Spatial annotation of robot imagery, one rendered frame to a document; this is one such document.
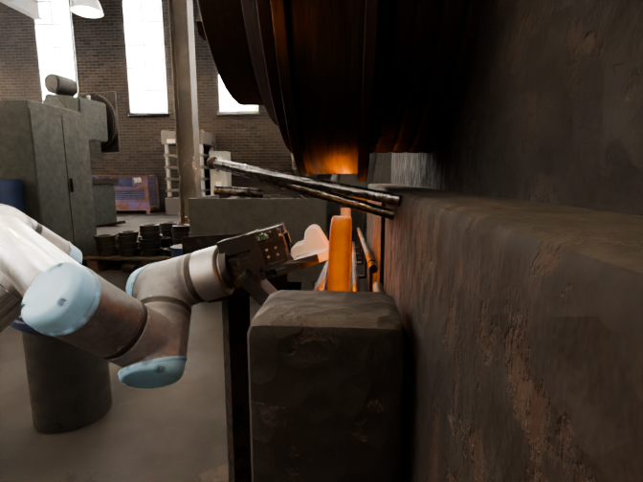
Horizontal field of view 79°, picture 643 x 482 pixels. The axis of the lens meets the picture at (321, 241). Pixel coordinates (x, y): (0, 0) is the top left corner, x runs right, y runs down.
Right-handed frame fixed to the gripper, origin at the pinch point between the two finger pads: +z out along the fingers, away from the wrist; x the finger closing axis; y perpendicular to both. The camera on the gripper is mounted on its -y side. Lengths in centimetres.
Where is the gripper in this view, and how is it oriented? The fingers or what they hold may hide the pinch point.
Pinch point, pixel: (340, 250)
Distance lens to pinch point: 66.7
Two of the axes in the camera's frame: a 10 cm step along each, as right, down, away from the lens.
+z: 9.6, -2.7, -1.2
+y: -2.8, -9.5, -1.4
